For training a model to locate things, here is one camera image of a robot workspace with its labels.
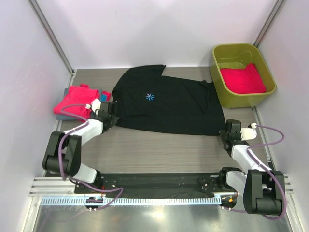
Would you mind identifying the blue folded t-shirt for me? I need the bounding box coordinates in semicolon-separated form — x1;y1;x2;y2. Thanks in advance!
100;92;110;101

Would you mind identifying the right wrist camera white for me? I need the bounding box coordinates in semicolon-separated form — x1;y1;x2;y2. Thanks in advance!
240;123;257;141

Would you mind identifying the black t-shirt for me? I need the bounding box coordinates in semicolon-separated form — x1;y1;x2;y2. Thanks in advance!
112;65;225;136

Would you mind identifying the olive green plastic bin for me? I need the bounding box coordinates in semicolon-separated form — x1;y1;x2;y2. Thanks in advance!
210;43;277;108

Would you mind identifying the pink t-shirt in bin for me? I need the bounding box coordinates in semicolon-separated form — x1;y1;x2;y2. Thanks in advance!
220;63;266;94

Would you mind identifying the slotted cable duct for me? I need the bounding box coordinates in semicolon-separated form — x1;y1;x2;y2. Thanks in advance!
41;196;222;206

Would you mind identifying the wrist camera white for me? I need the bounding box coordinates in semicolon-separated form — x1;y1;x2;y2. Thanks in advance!
240;123;257;141
85;99;101;113

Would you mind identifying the aluminium frame rail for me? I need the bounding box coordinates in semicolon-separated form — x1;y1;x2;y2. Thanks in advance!
28;173;294;197

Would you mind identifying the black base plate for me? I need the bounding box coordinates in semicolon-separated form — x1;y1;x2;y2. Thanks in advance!
73;172;242;200

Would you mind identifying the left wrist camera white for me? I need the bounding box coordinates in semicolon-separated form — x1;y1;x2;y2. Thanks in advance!
85;99;101;113

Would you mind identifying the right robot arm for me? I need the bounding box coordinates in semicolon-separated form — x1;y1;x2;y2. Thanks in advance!
217;119;287;220

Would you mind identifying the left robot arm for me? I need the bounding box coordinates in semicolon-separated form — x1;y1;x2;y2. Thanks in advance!
42;99;118;193

